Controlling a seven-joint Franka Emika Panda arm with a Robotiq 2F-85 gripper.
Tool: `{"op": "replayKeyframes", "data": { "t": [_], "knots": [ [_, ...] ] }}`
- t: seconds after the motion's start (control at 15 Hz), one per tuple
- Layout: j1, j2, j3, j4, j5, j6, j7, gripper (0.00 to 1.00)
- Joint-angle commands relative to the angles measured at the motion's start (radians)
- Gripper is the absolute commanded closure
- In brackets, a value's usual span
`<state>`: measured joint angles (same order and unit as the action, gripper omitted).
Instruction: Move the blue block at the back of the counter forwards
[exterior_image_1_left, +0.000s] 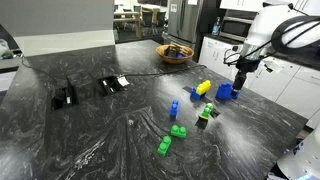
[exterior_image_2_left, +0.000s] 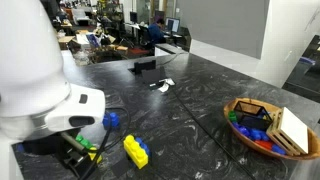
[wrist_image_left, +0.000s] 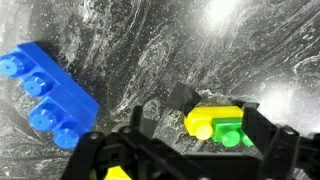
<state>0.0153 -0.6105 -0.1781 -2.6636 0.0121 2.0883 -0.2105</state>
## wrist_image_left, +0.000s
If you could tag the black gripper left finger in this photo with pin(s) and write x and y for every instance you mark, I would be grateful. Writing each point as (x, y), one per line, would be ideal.
(90, 150)

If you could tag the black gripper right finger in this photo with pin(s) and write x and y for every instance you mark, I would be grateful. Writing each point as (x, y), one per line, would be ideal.
(283, 150)

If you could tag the yellow toy block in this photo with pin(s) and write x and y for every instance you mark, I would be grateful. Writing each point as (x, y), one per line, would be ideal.
(200, 115)
(116, 174)

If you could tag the green toy block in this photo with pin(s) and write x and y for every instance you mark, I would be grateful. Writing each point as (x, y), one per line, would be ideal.
(226, 126)

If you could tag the long blue toy block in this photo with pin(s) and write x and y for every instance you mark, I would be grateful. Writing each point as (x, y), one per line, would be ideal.
(66, 90)

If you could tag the black tape piece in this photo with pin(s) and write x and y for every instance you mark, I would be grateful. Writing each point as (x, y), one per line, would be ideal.
(237, 102)
(181, 96)

